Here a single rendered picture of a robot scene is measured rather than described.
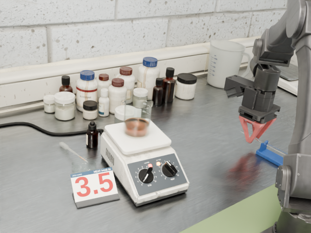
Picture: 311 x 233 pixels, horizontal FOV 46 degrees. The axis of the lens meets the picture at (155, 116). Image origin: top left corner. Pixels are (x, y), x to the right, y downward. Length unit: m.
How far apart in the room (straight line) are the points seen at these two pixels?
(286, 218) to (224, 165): 0.33
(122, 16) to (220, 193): 0.66
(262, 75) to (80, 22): 0.57
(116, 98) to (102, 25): 0.25
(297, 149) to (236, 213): 0.18
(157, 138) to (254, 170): 0.27
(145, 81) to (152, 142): 0.40
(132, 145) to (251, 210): 0.27
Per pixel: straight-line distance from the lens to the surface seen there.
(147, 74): 1.16
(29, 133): 1.01
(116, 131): 0.84
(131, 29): 1.26
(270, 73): 0.92
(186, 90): 1.22
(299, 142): 0.61
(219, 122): 1.13
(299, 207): 0.63
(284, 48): 0.87
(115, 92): 1.07
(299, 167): 0.60
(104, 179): 0.79
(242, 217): 0.70
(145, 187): 0.76
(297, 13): 0.67
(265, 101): 0.94
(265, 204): 0.75
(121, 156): 0.79
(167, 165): 0.78
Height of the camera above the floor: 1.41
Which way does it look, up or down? 28 degrees down
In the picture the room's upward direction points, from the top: 6 degrees clockwise
